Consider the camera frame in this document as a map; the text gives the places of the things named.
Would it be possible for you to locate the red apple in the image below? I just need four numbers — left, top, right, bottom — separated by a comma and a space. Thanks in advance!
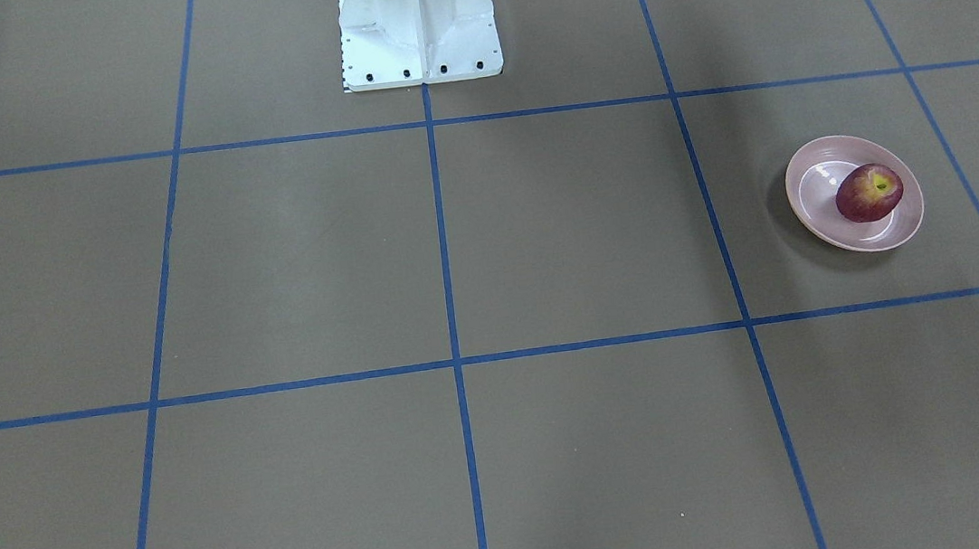
834, 163, 905, 223

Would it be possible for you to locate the pink plate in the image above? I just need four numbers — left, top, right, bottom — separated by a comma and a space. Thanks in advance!
784, 135, 926, 254

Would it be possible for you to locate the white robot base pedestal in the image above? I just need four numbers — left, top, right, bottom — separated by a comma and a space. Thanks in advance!
337, 0, 505, 93

